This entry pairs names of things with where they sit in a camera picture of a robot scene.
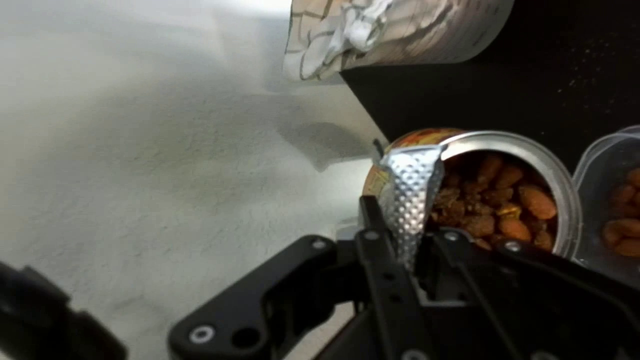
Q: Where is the yellow can of nuts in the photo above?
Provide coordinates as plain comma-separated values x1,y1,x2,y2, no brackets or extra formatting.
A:
360,127,584,264

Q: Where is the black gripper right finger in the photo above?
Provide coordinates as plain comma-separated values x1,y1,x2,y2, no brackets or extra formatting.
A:
426,228,640,360

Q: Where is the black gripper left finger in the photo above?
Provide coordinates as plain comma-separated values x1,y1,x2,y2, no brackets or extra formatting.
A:
169,195,436,360

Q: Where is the clear square lunch container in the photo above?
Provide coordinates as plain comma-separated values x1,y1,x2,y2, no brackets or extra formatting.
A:
571,124,640,290

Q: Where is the clear jar with crumpled bag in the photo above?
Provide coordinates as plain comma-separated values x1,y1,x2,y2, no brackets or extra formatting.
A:
283,0,517,85

